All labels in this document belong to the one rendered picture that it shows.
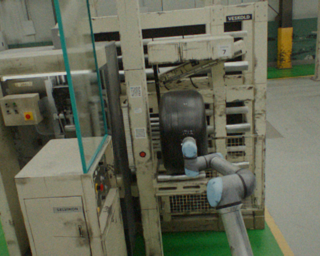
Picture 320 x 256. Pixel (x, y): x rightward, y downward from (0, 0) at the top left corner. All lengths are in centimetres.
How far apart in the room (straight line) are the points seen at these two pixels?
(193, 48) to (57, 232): 148
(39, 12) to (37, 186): 1006
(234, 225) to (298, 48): 1077
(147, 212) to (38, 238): 92
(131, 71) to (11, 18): 986
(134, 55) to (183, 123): 53
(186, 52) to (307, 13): 981
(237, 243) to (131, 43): 136
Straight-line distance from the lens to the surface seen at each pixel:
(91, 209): 188
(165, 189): 248
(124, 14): 227
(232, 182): 153
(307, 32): 1213
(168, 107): 224
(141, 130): 239
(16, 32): 1199
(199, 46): 252
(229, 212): 153
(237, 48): 270
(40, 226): 201
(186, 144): 183
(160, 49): 252
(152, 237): 279
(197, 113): 221
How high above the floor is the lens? 200
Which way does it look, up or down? 19 degrees down
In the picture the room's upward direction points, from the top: 5 degrees counter-clockwise
